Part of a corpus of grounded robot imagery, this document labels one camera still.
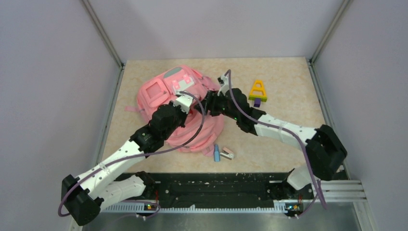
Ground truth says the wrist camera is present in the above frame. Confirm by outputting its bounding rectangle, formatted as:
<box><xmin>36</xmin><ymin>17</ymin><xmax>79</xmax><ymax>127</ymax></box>
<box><xmin>173</xmin><ymin>91</ymin><xmax>194</xmax><ymax>114</ymax></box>
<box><xmin>217</xmin><ymin>74</ymin><xmax>230</xmax><ymax>96</ymax></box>

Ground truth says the pink student backpack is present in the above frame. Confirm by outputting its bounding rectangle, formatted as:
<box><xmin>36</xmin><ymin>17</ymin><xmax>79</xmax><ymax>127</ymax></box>
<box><xmin>136</xmin><ymin>65</ymin><xmax>224</xmax><ymax>155</ymax></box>

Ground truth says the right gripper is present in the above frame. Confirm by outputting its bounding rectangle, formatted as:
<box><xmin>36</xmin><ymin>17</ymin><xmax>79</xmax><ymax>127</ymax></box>
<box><xmin>194</xmin><ymin>90</ymin><xmax>240</xmax><ymax>121</ymax></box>

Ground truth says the yellow toy triangle block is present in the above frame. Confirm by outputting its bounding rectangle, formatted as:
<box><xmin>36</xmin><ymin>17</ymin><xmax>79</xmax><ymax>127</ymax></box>
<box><xmin>248</xmin><ymin>80</ymin><xmax>268</xmax><ymax>102</ymax></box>

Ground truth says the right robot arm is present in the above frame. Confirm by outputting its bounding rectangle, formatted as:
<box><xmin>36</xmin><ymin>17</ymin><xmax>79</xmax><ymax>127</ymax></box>
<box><xmin>201</xmin><ymin>88</ymin><xmax>347</xmax><ymax>198</ymax></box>

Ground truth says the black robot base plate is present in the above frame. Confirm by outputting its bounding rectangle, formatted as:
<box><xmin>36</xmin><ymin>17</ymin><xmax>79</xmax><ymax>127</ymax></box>
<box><xmin>133</xmin><ymin>173</ymin><xmax>313</xmax><ymax>207</ymax></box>

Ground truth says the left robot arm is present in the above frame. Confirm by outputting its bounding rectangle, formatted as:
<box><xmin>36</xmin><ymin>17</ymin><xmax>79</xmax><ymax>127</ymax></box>
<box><xmin>58</xmin><ymin>102</ymin><xmax>190</xmax><ymax>226</ymax></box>

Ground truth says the aluminium frame rail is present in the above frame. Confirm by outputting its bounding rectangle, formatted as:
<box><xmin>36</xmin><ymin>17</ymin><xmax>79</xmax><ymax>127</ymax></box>
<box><xmin>80</xmin><ymin>0</ymin><xmax>124</xmax><ymax>69</ymax></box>

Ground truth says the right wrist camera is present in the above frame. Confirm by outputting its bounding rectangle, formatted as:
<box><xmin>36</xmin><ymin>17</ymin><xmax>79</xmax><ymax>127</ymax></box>
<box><xmin>217</xmin><ymin>74</ymin><xmax>230</xmax><ymax>96</ymax></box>

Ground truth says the purple toy cube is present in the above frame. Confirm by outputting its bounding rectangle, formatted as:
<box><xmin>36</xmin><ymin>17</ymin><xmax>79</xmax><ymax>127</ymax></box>
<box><xmin>254</xmin><ymin>98</ymin><xmax>262</xmax><ymax>108</ymax></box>

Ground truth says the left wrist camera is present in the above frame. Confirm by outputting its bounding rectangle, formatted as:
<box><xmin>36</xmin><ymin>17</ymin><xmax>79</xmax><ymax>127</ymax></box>
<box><xmin>173</xmin><ymin>91</ymin><xmax>194</xmax><ymax>114</ymax></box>

